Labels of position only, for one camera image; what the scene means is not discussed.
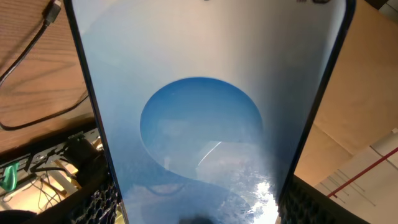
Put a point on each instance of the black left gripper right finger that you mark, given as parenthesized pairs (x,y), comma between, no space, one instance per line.
(303,204)

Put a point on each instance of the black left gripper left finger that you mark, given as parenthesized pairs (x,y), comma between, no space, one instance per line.
(94,203)

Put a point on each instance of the blue Galaxy smartphone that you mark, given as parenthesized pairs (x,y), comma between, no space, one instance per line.
(204,106)

